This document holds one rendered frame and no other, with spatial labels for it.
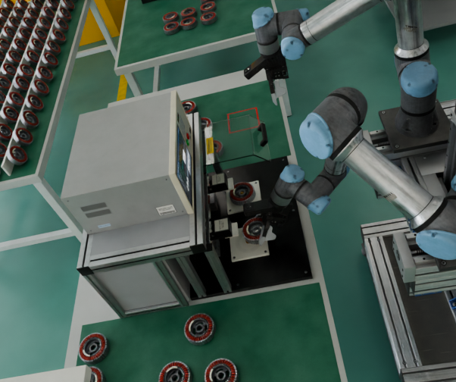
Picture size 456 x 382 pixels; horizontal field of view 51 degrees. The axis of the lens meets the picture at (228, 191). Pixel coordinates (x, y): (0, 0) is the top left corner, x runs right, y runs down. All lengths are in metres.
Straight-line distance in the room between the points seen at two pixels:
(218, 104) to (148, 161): 1.12
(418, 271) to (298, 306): 0.45
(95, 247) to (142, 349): 0.43
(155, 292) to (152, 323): 0.14
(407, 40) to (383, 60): 2.21
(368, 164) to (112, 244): 0.89
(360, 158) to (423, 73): 0.54
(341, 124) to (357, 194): 1.74
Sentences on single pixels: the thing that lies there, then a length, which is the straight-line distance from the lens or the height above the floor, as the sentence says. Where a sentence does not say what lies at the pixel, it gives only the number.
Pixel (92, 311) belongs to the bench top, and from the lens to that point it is 2.06.
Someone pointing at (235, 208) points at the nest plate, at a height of 0.78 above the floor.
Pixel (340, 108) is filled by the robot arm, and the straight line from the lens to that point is 1.33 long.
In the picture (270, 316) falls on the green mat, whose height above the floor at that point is 0.75.
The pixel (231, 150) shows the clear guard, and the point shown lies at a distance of 1.88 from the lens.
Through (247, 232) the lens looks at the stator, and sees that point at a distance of 1.87.
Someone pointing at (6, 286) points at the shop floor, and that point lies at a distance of 3.50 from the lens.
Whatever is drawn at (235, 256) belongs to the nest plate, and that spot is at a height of 0.78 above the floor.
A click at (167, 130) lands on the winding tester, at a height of 1.32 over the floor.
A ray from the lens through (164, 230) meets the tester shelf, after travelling 1.64.
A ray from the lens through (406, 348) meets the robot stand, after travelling 2.29.
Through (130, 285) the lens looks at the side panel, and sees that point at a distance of 1.79.
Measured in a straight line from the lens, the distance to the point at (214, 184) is 1.98.
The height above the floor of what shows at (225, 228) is 0.92.
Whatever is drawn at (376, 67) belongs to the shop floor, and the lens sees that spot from 3.94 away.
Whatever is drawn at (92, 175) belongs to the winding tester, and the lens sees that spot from 1.65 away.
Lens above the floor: 2.33
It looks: 47 degrees down
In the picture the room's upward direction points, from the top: 20 degrees counter-clockwise
